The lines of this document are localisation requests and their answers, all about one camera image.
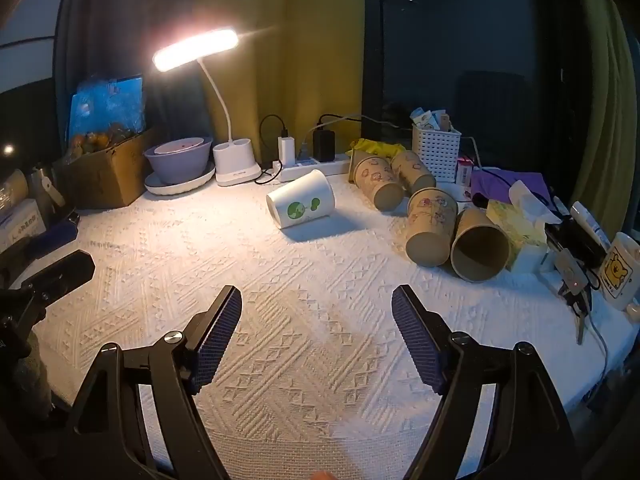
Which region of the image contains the pile of oranges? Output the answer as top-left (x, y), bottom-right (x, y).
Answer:
top-left (67, 127), bottom-right (137, 162)

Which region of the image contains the white plastic basket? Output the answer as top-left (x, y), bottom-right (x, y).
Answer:
top-left (411, 122), bottom-right (462, 183)

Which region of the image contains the black pouch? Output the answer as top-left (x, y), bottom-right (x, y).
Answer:
top-left (545, 217), bottom-right (606, 272)

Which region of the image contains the black charger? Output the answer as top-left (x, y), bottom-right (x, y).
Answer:
top-left (312, 130), bottom-right (336, 162)

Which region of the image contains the white tube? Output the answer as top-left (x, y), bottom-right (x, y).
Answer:
top-left (570, 201), bottom-right (613, 251)

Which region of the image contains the green curtain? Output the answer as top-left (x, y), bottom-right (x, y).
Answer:
top-left (570, 0), bottom-right (640, 235)

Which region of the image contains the white mug with bear print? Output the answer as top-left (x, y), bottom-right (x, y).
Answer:
top-left (597, 232), bottom-right (640, 312)

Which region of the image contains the yellow bag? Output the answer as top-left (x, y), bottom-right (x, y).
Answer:
top-left (347, 138), bottom-right (406, 162)

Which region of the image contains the white power strip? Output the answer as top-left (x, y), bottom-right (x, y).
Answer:
top-left (277, 154), bottom-right (351, 184)

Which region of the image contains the white textured tablecloth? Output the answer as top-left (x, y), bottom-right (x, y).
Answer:
top-left (20, 170), bottom-right (640, 480)

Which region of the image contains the purple cloth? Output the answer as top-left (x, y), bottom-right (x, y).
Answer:
top-left (470, 167), bottom-right (551, 211)

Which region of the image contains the cardboard box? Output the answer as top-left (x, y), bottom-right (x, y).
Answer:
top-left (52, 127), bottom-right (156, 210)

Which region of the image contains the bunch of packets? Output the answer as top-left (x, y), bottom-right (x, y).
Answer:
top-left (411, 107), bottom-right (453, 133)

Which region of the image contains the white and blue box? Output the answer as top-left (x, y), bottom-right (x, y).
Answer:
top-left (0, 199), bottom-right (43, 253)

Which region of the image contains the blue plastic bag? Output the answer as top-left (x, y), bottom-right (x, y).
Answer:
top-left (67, 75), bottom-right (147, 143)

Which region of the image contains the black cable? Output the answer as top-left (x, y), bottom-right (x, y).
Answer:
top-left (317, 113), bottom-right (363, 133)
top-left (259, 114), bottom-right (292, 186)

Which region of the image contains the white charger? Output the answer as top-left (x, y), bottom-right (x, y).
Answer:
top-left (277, 135), bottom-right (297, 167)

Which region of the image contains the yellow tissue pack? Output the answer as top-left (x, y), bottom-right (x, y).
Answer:
top-left (486, 180), bottom-right (563, 273)

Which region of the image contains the white desk lamp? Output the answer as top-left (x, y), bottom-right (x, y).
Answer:
top-left (152, 27), bottom-right (263, 188)

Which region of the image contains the pink bowl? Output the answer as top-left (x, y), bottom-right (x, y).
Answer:
top-left (154, 137), bottom-right (206, 156)

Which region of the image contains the yellow curtain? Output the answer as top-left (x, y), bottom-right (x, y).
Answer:
top-left (197, 0), bottom-right (366, 161)

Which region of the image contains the dark curtain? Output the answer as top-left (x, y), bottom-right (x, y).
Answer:
top-left (52, 0), bottom-right (212, 153)

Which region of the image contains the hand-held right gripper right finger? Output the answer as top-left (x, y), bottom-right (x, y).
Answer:
top-left (391, 285), bottom-right (581, 480)

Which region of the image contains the white cable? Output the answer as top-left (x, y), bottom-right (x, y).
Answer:
top-left (584, 310), bottom-right (612, 391)

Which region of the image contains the white plate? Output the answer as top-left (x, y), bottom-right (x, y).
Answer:
top-left (145, 167), bottom-right (217, 196)

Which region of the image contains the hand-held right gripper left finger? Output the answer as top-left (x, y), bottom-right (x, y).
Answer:
top-left (65, 285), bottom-right (244, 480)

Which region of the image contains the brown printed paper cup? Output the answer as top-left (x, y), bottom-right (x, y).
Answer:
top-left (450, 207), bottom-right (511, 283)
top-left (348, 154), bottom-right (405, 212)
top-left (390, 150), bottom-right (437, 196)
top-left (404, 187), bottom-right (459, 267)

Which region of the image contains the purple bowl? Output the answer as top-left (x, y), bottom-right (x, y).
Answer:
top-left (144, 136), bottom-right (215, 186)

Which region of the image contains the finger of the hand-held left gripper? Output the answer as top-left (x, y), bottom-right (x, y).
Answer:
top-left (9, 249), bottom-right (96, 307)

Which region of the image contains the white cup with green print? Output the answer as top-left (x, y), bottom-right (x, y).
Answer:
top-left (265, 169), bottom-right (336, 231)

